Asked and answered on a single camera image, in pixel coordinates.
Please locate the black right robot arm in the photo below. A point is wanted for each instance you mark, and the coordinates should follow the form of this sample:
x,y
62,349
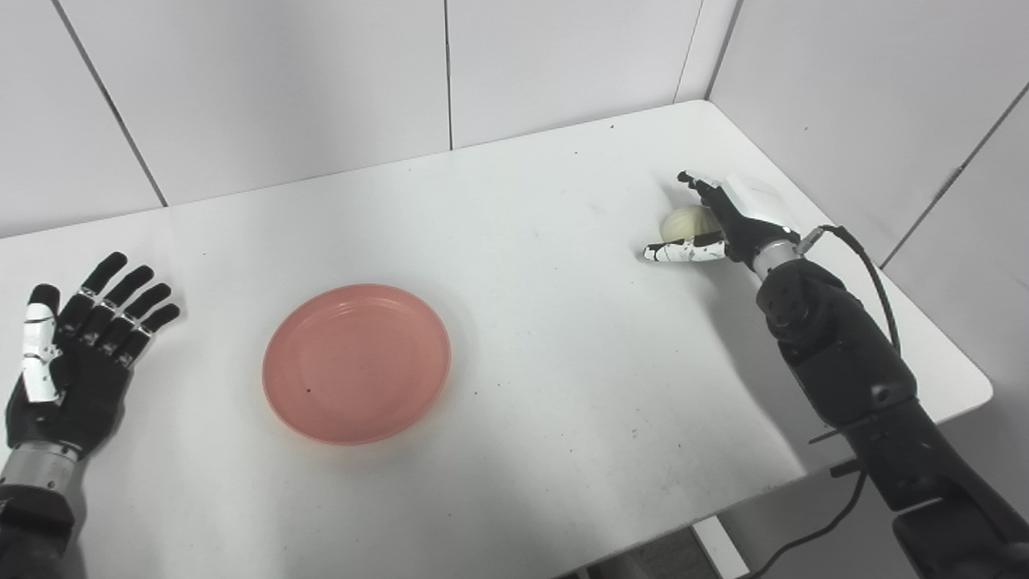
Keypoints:
x,y
852,362

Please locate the white steamed bun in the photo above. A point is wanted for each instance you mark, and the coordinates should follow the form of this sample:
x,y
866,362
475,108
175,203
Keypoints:
x,y
687,221

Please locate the white table leg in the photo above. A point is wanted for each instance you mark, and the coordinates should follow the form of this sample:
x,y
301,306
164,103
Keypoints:
x,y
719,551

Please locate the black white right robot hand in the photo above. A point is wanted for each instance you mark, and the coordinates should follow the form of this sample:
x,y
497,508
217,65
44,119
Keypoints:
x,y
752,217

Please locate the pink round plate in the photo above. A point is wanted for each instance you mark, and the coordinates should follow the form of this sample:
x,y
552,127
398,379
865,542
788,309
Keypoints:
x,y
358,366

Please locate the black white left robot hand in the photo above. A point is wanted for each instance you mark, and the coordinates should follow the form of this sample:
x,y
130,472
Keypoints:
x,y
80,394

